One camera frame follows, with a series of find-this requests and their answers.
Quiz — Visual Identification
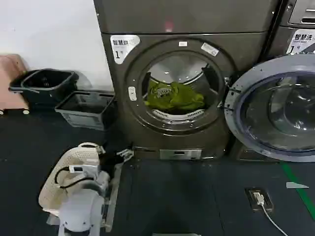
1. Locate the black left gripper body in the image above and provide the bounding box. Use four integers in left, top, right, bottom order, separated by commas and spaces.
99, 151, 124, 173

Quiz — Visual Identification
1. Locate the white perforated laundry basket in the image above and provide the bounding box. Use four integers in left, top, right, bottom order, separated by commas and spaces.
37, 142, 107, 215

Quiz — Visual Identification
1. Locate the grey plastic basket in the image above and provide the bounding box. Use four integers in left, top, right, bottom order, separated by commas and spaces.
54, 90, 116, 131

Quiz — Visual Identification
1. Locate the white dryer lint filter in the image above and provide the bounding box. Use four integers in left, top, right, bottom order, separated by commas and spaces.
151, 109, 205, 121

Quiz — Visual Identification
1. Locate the green garment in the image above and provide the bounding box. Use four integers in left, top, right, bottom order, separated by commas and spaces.
144, 80, 205, 111

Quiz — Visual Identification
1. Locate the black plastic basket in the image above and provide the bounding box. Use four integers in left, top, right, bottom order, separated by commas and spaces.
8, 68, 80, 109

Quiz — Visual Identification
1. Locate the pink wheeled cart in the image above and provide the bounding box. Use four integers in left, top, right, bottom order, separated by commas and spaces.
0, 54, 31, 116

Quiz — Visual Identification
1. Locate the white power plug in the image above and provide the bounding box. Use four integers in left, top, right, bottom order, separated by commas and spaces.
252, 192, 266, 206

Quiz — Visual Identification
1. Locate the grey front-load dryer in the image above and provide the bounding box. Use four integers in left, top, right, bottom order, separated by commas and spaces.
93, 0, 284, 161

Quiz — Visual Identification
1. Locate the black floor socket box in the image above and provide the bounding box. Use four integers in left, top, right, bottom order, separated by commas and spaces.
244, 187, 274, 212

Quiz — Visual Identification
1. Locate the round glass dryer door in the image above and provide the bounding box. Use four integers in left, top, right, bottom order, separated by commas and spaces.
223, 53, 315, 163

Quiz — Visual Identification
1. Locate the grey floor tape piece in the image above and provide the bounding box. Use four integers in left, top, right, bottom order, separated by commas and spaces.
285, 181, 310, 190

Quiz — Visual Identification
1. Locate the green floor tape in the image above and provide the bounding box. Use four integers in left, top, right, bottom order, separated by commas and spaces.
281, 162, 315, 212

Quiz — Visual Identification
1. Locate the grey dryer with blue label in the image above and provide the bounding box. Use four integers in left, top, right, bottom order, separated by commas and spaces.
231, 0, 315, 162

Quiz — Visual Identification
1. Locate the grey metal floor frame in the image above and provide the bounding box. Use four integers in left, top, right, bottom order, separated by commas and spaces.
46, 161, 123, 233

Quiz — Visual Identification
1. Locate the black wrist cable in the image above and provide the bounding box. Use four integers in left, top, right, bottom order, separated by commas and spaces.
54, 166, 83, 190

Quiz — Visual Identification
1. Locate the white power cable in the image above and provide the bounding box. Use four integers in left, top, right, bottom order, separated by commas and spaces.
260, 203, 294, 236

